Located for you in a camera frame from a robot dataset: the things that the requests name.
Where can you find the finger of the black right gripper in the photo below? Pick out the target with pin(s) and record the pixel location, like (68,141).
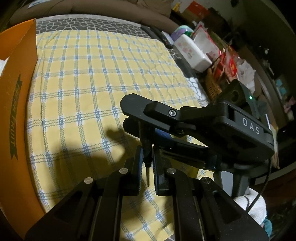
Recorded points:
(148,134)
(142,110)

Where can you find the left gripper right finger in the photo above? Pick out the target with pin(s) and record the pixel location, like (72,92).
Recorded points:
(160,164)

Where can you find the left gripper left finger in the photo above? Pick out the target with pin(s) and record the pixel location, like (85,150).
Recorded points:
(134,175)

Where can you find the yellow checkered cloth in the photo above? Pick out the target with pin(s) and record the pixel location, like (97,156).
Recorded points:
(74,121)

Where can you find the white tissue box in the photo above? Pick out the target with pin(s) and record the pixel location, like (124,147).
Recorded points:
(192,54)

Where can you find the black remote control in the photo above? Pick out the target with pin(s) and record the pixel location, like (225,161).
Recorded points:
(155,33)

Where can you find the purple green container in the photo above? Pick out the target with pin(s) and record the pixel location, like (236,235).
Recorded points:
(182,30)

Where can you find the brown sofa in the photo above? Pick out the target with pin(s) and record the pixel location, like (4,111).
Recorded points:
(150,13)

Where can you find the orange cardboard box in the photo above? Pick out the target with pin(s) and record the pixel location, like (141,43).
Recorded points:
(19,203)

